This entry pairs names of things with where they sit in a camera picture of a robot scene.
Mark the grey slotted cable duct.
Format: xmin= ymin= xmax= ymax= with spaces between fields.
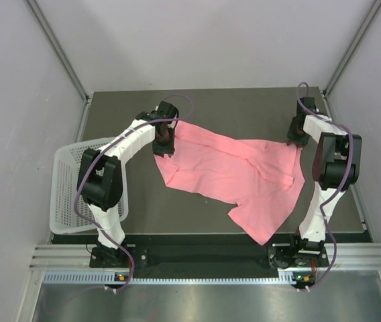
xmin=43 ymin=271 xmax=311 ymax=285

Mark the aluminium frame post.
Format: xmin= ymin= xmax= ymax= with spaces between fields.
xmin=23 ymin=0 xmax=90 ymax=103
xmin=321 ymin=0 xmax=381 ymax=99

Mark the aluminium frame post left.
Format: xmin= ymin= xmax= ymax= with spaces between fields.
xmin=23 ymin=0 xmax=90 ymax=103

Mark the white perforated plastic basket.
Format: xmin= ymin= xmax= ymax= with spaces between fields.
xmin=50 ymin=138 xmax=113 ymax=235

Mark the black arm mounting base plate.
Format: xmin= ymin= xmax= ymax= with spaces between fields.
xmin=90 ymin=234 xmax=329 ymax=278

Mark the aluminium frame post right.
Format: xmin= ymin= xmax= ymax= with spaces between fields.
xmin=321 ymin=0 xmax=381 ymax=99

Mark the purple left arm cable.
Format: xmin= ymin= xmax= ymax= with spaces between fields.
xmin=73 ymin=95 xmax=197 ymax=292

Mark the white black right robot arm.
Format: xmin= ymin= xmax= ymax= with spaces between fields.
xmin=287 ymin=96 xmax=362 ymax=266

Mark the pink t shirt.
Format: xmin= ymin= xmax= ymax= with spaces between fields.
xmin=155 ymin=122 xmax=305 ymax=245

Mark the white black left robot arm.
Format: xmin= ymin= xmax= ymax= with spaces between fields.
xmin=75 ymin=101 xmax=179 ymax=268

